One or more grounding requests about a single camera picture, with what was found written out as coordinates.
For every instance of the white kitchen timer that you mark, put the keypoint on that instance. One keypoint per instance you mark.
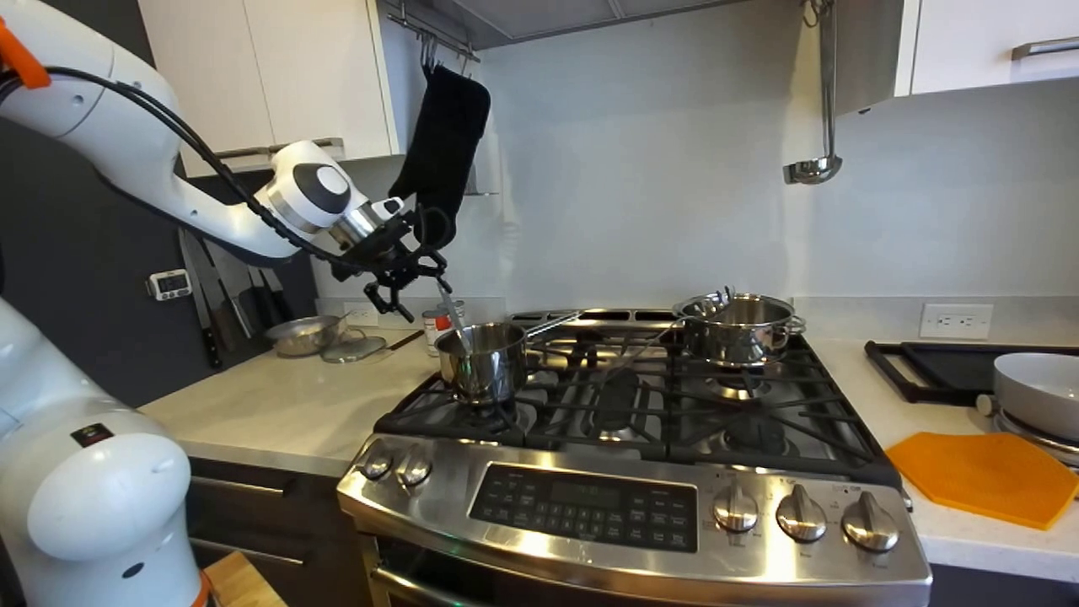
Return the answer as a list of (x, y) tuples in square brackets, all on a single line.
[(171, 285)]

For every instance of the stove knob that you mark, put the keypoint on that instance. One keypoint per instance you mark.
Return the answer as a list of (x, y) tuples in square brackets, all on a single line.
[(801, 515), (736, 509), (413, 466), (377, 463), (870, 523)]

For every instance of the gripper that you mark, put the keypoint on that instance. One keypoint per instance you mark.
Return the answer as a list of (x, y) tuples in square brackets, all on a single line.
[(383, 251)]

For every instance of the dark drawer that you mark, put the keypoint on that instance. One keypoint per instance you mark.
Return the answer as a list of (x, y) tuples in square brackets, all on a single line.
[(261, 531)]

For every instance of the red and white can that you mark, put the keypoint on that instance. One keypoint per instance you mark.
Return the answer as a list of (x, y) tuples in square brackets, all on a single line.
[(435, 324)]

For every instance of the steel bowl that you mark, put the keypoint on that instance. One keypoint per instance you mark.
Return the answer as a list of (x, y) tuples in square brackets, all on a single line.
[(302, 335)]

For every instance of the hanging steel ladle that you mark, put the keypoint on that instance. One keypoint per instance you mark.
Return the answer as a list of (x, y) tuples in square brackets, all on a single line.
[(828, 93)]

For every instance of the glass lid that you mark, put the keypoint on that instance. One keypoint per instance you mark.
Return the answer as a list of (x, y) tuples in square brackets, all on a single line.
[(354, 349)]

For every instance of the wall socket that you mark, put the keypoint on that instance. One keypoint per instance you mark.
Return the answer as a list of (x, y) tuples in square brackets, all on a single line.
[(956, 321), (361, 314)]

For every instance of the oven door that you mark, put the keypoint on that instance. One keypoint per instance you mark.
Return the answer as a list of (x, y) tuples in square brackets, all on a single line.
[(590, 586)]

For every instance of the grey bowl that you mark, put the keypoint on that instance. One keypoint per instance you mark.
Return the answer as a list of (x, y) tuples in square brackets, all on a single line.
[(1041, 392)]

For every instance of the steel serving spoon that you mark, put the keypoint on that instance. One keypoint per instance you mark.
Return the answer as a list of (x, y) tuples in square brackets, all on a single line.
[(453, 316)]

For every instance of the stainless steel gas stove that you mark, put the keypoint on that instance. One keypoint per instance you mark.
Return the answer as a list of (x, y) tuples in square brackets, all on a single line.
[(641, 472)]

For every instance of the black tray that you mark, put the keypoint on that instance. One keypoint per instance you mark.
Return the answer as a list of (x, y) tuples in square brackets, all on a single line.
[(944, 371)]

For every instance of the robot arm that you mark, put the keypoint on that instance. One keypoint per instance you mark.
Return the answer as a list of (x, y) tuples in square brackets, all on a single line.
[(101, 126)]

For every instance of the row of knives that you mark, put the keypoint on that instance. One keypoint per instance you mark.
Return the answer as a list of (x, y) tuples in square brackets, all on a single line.
[(223, 295)]

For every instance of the white wall cabinet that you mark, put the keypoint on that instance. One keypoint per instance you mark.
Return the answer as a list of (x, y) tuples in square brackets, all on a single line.
[(278, 76), (969, 42)]

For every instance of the wooden board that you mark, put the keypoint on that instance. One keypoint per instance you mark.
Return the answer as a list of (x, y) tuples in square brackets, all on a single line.
[(240, 583)]

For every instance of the oval stove burner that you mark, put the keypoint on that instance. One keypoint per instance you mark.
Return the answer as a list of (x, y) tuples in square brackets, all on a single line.
[(620, 403)]

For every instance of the wall rail with hooks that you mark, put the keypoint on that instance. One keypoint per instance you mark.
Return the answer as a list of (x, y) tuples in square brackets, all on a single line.
[(430, 34)]

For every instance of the orange silicone mat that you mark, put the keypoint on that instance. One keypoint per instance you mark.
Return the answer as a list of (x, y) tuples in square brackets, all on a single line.
[(986, 476)]

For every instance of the range hood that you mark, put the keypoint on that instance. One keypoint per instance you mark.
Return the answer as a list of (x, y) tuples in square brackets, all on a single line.
[(590, 17)]

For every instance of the black oven mitt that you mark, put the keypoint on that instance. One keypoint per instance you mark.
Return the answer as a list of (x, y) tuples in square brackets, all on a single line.
[(442, 143)]

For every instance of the bunch of steel utensils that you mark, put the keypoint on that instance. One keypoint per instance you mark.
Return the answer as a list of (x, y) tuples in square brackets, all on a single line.
[(721, 302)]

